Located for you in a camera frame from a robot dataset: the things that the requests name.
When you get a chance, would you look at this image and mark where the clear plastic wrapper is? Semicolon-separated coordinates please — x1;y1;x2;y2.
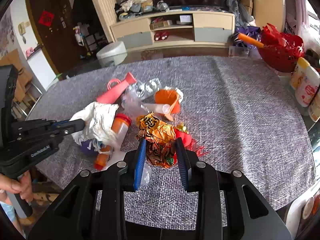
121;78;162;121

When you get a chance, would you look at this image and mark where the white tissue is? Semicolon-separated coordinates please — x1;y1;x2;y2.
70;102;120;149

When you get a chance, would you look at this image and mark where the orange gold foil wrapper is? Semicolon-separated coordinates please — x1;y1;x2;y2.
136;112;177;168

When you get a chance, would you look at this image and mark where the white lotion bottle red label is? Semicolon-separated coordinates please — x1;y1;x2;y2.
295;66;319;107

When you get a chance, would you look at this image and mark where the orange stick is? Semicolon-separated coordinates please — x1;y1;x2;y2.
238;33;264;48

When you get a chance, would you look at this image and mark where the pink plastic whistle tube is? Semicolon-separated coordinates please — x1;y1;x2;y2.
97;72;137;104

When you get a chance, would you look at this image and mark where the dark brown door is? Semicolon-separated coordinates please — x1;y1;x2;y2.
25;0;87;74

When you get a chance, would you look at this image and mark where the white plastic tube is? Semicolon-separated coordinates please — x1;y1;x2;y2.
143;103;171;115

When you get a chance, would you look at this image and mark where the red decorative basket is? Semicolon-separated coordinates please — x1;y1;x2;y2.
258;23;304;73

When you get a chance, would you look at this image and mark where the beige tv cabinet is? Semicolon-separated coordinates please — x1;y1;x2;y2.
111;10;235;51

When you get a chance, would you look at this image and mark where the orange bottle red cap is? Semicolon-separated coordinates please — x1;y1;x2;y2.
94;113;132;171

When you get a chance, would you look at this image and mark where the red tassel ornament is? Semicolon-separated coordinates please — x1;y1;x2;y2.
174;122;207;157

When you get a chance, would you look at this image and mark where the person's left hand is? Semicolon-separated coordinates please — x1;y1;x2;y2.
0;171;34;205

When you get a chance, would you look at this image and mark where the yellow cream bottle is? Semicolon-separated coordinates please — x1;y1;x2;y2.
290;57;310;90

